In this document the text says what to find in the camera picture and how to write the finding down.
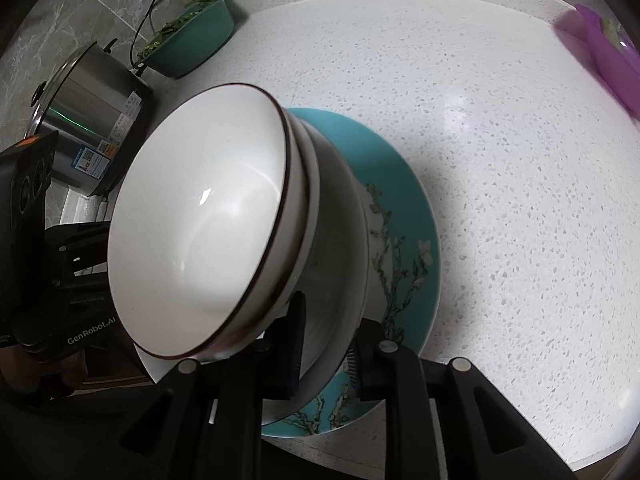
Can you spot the large white bowl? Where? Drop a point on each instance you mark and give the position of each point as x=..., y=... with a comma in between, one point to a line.
x=340, y=260

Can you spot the purple plastic bowl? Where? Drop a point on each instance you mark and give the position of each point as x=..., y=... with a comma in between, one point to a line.
x=610, y=70

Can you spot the stainless steel electric pot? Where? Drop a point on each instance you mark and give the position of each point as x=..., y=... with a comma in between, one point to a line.
x=85, y=110

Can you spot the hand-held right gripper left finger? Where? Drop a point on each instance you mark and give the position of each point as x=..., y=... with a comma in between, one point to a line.
x=295, y=345

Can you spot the teal bowl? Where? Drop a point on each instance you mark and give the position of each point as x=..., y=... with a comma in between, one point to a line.
x=195, y=45

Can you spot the cut green vegetable piece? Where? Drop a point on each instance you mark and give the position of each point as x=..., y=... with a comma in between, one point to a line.
x=611, y=27

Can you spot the person's left hand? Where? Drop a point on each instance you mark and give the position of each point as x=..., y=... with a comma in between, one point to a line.
x=55, y=375

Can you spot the teal floral plate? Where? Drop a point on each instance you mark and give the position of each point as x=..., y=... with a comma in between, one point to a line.
x=400, y=200

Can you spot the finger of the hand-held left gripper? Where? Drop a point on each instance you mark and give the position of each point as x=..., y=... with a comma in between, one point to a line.
x=75, y=237
x=80, y=290

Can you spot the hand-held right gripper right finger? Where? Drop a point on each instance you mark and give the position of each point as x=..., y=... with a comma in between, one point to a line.
x=367, y=360

